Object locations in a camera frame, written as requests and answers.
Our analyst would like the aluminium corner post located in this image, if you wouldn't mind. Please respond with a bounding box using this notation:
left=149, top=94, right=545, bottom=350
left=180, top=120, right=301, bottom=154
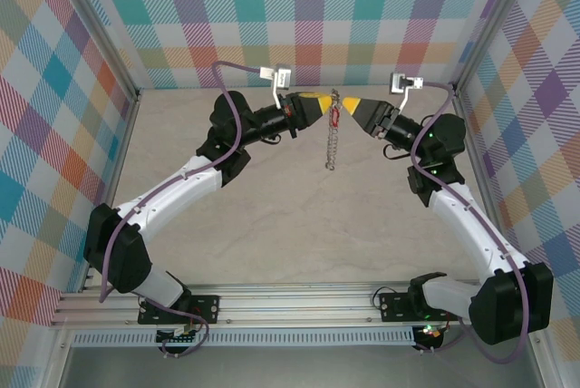
left=451, top=0, right=545, bottom=94
left=44, top=0, right=142, bottom=100

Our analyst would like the aluminium floor side rail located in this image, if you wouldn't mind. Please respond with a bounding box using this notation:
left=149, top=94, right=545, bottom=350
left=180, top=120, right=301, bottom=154
left=43, top=91, right=142, bottom=388
left=451, top=86, right=561, bottom=388

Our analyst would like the grey metal base sheet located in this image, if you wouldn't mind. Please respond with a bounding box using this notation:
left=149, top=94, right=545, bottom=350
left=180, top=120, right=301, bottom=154
left=58, top=345, right=543, bottom=388

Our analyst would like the silver spiral coil keychain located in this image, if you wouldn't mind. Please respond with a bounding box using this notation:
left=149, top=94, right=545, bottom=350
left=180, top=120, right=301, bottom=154
left=323, top=87, right=344, bottom=171

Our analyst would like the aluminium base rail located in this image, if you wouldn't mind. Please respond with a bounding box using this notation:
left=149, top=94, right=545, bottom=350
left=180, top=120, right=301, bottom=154
left=49, top=282, right=481, bottom=328

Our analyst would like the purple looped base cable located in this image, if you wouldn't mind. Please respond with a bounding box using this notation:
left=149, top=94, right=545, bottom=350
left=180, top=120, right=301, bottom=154
left=155, top=315, right=212, bottom=360

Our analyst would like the thin black right gripper wire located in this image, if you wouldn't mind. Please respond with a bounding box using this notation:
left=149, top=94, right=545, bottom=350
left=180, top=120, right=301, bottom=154
left=382, top=141, right=410, bottom=163

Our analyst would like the white slotted cable duct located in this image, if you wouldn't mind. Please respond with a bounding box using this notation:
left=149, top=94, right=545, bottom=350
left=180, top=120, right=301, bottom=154
left=72, top=326, right=418, bottom=348

